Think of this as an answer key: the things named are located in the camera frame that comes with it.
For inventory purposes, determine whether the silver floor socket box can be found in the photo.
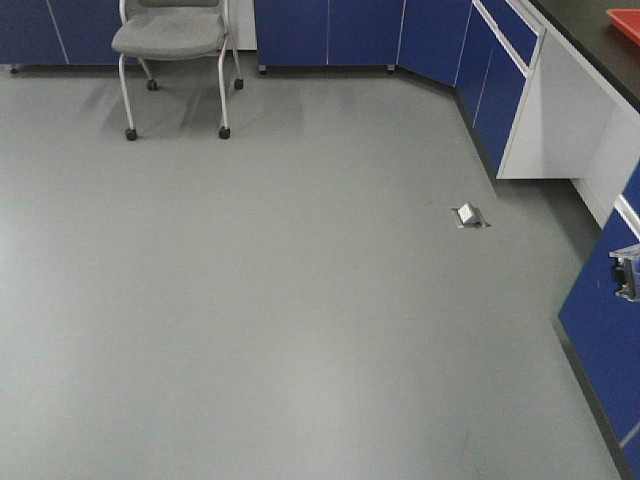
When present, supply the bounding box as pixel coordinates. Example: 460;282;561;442
451;202;491;229

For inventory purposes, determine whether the yellow mushroom push button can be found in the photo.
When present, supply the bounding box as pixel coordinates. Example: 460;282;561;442
609;244;639;302

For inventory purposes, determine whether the blue cabinet row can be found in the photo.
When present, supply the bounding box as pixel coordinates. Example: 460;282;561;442
1;1;618;479

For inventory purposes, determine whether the black lab countertop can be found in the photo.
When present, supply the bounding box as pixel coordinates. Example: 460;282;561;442
530;0;639;112

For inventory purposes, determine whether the red plastic tray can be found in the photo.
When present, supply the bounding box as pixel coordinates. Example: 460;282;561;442
606;8;640;45

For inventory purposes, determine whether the grey rolling chair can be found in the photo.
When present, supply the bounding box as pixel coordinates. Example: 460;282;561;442
111;1;244;141

